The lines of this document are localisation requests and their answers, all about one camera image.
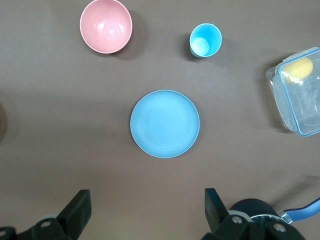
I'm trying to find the black pan blue handle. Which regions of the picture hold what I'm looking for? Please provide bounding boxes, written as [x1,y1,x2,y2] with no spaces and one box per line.
[228,198,293,226]

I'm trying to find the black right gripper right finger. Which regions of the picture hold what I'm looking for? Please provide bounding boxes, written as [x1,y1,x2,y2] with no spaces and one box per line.
[201,187,305,240]

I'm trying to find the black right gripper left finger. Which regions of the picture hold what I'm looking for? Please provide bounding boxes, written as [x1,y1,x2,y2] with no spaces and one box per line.
[0,189,92,240]

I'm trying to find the blue plate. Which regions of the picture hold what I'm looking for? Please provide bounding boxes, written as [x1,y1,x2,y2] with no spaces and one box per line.
[129,89,201,159]

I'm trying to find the yellow orange round sponge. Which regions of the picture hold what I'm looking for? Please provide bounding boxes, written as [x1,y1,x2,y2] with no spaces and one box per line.
[281,57,314,85]

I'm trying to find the black pot with blue handle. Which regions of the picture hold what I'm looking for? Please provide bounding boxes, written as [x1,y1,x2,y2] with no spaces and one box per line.
[281,196,320,224]

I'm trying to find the blue cup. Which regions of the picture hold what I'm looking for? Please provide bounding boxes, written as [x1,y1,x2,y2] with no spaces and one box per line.
[189,23,223,59]

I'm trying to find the pink bowl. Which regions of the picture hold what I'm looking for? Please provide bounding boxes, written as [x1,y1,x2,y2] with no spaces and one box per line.
[79,0,133,54]

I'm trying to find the clear container with blue seal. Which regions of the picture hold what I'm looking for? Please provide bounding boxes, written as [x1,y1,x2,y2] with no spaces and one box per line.
[265,46,320,138]

